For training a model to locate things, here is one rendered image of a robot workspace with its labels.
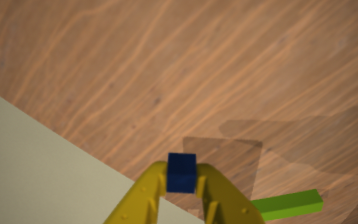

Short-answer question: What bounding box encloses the lime green rectangular rod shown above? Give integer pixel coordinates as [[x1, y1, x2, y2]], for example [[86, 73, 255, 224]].
[[251, 189, 324, 221]]

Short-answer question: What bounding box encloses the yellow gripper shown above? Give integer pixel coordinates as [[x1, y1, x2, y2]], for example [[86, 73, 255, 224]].
[[103, 161, 266, 224]]

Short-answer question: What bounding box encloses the blue cube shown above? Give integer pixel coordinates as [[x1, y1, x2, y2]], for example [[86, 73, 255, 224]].
[[166, 152, 197, 194]]

